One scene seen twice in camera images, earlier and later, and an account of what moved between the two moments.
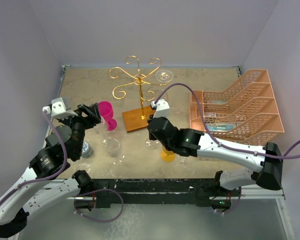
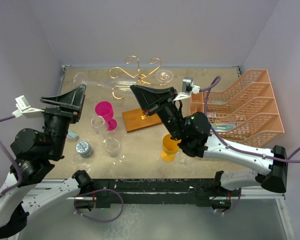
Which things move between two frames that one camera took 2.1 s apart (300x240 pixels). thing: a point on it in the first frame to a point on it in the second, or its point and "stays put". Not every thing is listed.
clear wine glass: x=154 y=145 to x=119 y=86
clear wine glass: x=113 y=148 stays put
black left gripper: x=93 y=117 to x=74 y=99
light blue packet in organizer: x=221 y=127 stays put
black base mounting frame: x=207 y=192 stays put
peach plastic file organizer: x=248 y=112 stays put
